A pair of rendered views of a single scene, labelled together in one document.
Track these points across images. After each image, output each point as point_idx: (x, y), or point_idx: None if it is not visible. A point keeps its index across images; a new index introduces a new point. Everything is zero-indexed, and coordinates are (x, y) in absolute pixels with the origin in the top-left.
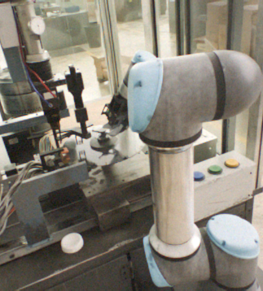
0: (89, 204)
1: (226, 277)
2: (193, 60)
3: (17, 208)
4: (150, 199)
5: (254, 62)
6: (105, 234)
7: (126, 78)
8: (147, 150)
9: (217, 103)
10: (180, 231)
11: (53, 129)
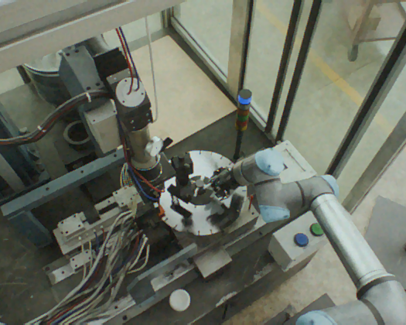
0: (190, 259)
1: None
2: None
3: (132, 293)
4: (246, 238)
5: None
6: (209, 286)
7: (247, 173)
8: (231, 157)
9: None
10: None
11: (153, 203)
